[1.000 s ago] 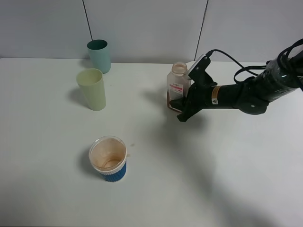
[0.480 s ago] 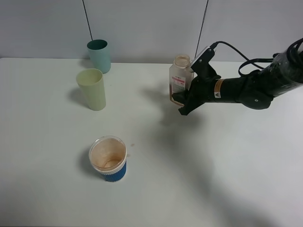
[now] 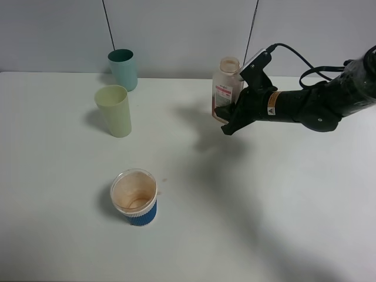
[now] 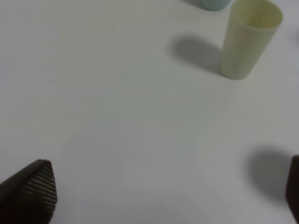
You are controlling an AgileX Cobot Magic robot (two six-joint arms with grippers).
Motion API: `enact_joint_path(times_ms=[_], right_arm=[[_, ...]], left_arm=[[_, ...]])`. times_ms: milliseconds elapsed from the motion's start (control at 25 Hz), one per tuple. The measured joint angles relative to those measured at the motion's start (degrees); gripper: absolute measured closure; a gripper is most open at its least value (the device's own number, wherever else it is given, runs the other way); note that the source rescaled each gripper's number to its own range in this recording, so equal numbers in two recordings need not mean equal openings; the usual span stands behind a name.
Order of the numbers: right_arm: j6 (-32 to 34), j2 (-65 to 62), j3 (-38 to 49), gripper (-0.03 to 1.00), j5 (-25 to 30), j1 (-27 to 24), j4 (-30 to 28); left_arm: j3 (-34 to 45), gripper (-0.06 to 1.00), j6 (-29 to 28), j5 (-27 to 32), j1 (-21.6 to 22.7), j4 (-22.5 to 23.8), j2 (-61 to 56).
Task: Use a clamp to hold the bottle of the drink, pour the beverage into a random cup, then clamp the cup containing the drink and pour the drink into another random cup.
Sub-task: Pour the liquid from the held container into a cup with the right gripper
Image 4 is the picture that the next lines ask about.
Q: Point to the teal plastic cup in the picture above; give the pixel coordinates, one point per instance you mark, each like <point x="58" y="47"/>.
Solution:
<point x="210" y="5"/>

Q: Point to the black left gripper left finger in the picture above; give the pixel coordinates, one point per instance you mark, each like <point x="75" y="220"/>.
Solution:
<point x="29" y="196"/>

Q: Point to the pale yellow plastic cup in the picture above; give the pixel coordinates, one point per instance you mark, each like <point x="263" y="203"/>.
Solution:
<point x="251" y="26"/>

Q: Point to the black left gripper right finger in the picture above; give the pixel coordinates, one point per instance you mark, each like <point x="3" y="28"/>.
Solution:
<point x="292" y="188"/>

